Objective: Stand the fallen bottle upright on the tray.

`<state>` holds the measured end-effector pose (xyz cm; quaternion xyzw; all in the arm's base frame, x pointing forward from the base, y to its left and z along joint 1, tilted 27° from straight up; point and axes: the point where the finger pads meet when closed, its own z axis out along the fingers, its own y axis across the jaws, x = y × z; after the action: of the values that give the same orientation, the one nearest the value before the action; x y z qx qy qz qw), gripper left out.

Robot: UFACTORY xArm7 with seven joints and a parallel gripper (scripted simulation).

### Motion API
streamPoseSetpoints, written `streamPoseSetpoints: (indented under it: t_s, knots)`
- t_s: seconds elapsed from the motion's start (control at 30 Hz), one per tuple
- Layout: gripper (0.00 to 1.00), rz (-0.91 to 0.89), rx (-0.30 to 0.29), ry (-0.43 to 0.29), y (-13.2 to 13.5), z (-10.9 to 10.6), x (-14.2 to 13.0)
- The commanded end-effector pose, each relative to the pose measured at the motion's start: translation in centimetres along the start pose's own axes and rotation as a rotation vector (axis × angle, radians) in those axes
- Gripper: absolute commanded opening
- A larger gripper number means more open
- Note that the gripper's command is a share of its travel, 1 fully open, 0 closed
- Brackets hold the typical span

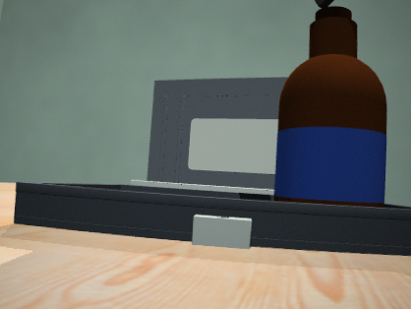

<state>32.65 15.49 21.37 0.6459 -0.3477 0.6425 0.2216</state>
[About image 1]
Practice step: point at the dark grey tray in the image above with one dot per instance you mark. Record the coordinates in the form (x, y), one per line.
(168, 213)

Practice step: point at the brown bottle with blue label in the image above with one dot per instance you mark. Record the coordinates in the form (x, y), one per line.
(331, 138)

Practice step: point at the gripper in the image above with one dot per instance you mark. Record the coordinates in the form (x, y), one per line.
(323, 3)

